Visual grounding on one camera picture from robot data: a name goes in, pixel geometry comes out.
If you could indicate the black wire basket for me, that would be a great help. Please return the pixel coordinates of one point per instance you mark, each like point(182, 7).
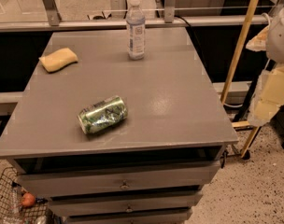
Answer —
point(11, 210)

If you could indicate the clear plastic water bottle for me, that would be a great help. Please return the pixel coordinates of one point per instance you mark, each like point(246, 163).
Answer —
point(135, 24)

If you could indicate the plastic bottle in basket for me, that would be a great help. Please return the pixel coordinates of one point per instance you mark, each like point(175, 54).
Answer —
point(15, 199)

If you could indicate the yellow sponge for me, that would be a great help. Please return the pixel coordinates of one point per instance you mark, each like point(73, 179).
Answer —
point(58, 59)

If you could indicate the grey drawer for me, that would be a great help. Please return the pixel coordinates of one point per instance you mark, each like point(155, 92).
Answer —
point(120, 179)
point(163, 216)
point(126, 203)

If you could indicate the yellow wooden easel stand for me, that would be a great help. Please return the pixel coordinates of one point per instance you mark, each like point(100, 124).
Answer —
point(237, 53)

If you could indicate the grey metal railing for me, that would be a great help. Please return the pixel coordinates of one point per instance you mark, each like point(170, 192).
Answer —
point(59, 15)

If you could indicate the bottom grey drawer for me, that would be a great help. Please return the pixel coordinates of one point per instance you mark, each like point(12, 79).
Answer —
point(163, 216)

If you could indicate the red apple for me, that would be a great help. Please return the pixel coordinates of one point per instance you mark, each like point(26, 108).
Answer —
point(28, 200)

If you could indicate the grey drawer cabinet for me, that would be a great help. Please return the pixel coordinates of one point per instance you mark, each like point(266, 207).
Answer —
point(110, 140)

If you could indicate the middle grey drawer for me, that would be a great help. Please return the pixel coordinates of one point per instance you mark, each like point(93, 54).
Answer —
point(126, 203)

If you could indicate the top grey drawer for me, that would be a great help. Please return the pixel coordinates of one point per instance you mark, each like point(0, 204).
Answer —
point(120, 179)

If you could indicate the green crushed soda can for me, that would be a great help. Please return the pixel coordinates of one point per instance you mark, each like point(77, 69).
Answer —
point(101, 115)

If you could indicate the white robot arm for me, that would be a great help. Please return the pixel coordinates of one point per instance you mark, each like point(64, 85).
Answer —
point(269, 92)

